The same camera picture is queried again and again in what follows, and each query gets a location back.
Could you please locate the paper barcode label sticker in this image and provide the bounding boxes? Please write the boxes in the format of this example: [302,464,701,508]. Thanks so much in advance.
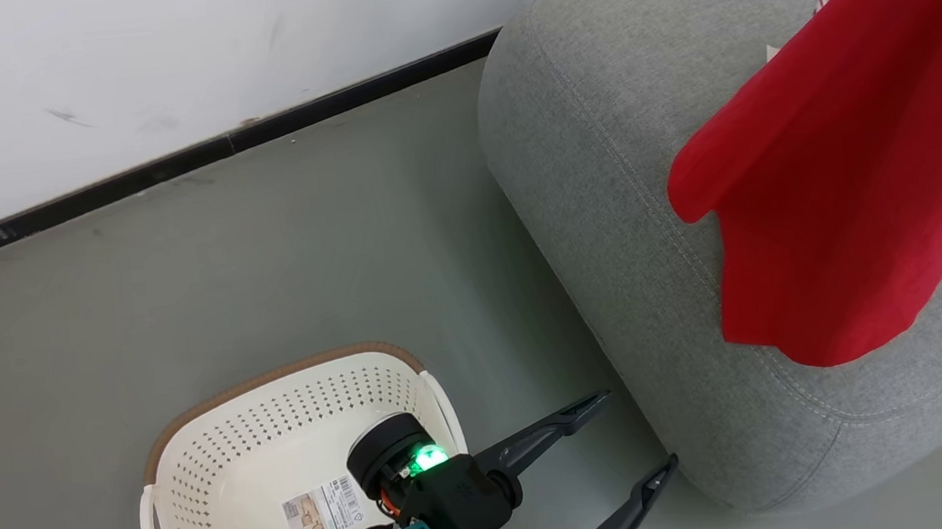
[279,472,368,529]

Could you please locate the black baseboard strip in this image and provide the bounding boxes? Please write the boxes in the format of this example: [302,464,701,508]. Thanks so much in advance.
[0,27,519,272]

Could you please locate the red garment white striped cuffs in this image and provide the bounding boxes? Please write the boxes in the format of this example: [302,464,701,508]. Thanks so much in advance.
[650,0,942,380]

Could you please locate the grey fabric sofa seat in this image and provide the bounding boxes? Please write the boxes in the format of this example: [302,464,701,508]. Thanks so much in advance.
[465,0,942,529]

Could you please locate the black cylindrical motor unit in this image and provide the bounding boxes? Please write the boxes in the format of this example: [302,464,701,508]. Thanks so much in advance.
[341,410,443,503]

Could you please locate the cream perforated laundry basket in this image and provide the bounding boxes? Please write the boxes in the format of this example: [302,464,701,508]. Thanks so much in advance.
[125,333,477,529]

